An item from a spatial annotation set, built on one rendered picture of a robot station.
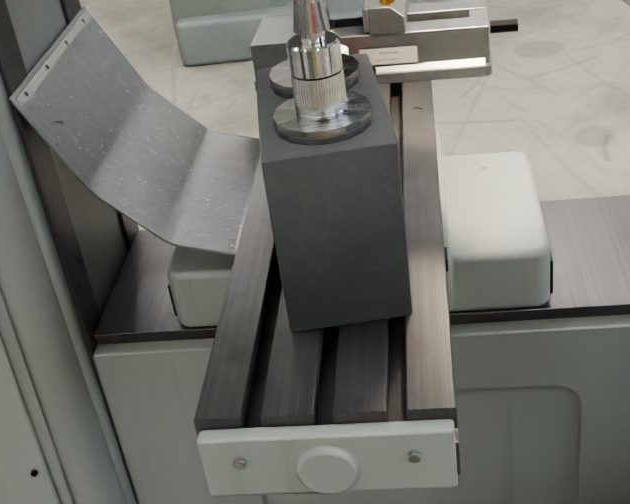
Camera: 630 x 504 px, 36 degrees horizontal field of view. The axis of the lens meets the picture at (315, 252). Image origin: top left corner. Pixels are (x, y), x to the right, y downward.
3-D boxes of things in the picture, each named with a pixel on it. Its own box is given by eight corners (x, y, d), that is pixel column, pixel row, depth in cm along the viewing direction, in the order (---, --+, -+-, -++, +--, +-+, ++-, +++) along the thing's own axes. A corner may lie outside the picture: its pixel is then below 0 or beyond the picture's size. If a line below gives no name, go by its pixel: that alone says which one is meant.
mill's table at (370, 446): (427, 11, 188) (424, -29, 184) (465, 493, 84) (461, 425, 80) (308, 23, 191) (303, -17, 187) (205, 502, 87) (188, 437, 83)
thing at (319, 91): (321, 93, 91) (313, 36, 88) (358, 103, 88) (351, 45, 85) (285, 112, 88) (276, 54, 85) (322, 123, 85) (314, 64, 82)
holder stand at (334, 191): (383, 204, 112) (367, 39, 102) (414, 316, 94) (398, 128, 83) (280, 220, 112) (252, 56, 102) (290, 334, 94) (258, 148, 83)
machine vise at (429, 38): (488, 37, 151) (486, -32, 146) (492, 75, 139) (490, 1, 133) (269, 54, 157) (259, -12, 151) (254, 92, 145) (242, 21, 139)
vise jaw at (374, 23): (408, 3, 149) (407, -23, 147) (405, 32, 138) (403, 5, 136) (370, 6, 150) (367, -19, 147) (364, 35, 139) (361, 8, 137)
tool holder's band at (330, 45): (313, 36, 88) (312, 26, 87) (351, 45, 85) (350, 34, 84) (276, 54, 85) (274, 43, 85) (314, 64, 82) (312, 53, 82)
